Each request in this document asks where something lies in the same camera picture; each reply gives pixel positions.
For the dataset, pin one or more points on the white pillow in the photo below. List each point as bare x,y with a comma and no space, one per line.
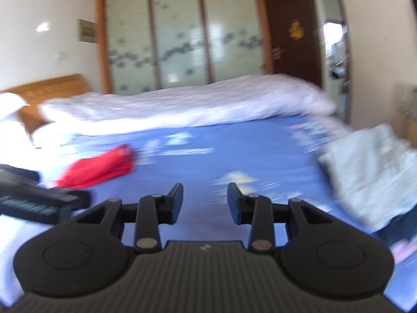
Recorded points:
52,135
9,104

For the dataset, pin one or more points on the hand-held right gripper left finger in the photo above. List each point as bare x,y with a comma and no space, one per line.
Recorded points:
176,202

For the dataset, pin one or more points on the pale patterned cloth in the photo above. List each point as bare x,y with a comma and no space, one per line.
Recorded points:
371,169

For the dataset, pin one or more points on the white quilt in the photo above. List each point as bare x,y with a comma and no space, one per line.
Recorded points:
195,104

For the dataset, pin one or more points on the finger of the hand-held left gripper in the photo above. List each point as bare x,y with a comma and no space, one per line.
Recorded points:
76,199

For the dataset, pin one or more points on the blue printed bedsheet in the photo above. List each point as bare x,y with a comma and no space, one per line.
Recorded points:
254,150

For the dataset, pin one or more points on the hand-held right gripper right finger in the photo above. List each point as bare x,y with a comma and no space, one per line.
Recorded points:
234,202

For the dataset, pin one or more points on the red pants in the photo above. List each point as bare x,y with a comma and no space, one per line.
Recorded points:
97,169

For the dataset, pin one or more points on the dark brown door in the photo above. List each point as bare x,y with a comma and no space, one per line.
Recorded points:
293,29

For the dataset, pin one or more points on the dark blue cloth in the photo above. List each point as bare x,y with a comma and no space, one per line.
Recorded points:
399,230

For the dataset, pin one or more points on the wall electrical panel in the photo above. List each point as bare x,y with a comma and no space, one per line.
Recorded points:
87,31

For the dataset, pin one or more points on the wooden wardrobe with glass doors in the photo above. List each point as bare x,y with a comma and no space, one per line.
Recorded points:
182,32

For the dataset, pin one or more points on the wooden headboard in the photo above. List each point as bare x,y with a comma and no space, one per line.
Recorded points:
55,88

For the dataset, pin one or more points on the gold door ornament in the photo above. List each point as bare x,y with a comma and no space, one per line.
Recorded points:
295,29

